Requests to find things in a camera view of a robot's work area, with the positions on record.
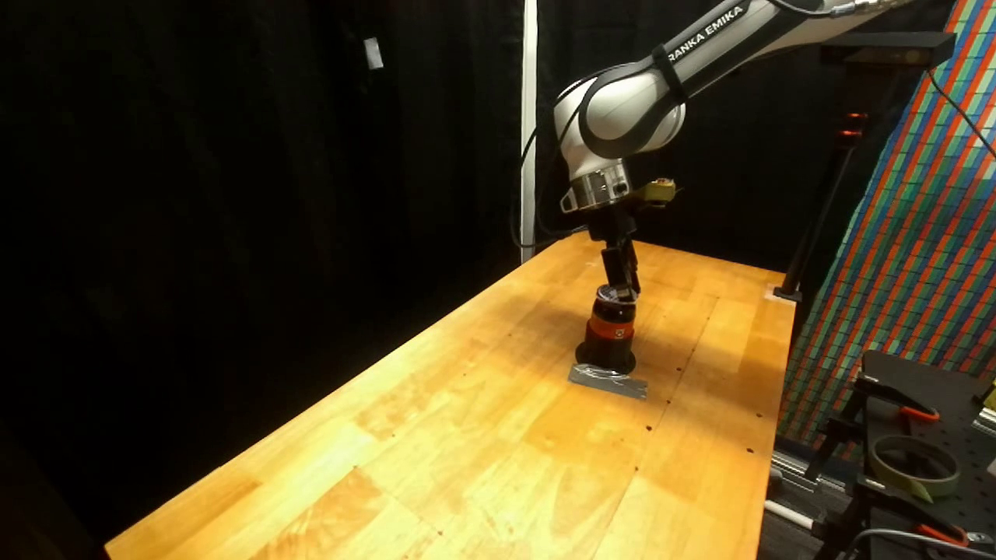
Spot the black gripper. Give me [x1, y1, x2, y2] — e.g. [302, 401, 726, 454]
[584, 201, 643, 298]

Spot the red and black object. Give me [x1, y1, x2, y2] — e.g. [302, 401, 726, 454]
[572, 289, 640, 380]

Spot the white vertical pole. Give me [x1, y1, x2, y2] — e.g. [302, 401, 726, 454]
[517, 0, 541, 265]

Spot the black tripod stand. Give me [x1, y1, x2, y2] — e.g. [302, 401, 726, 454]
[771, 28, 959, 304]

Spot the colourful striped panel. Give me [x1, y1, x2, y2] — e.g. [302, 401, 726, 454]
[778, 0, 996, 451]

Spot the white tag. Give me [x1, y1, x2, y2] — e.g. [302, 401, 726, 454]
[362, 34, 389, 74]

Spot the tape roll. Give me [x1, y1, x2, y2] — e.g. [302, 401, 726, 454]
[864, 432, 964, 502]

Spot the black curtain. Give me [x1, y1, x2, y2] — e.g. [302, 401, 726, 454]
[0, 0, 864, 541]

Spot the grey base plate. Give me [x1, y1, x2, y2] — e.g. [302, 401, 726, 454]
[565, 356, 655, 405]

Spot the orange handled clamp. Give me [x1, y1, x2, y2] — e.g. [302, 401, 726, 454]
[894, 401, 947, 428]
[909, 518, 978, 549]

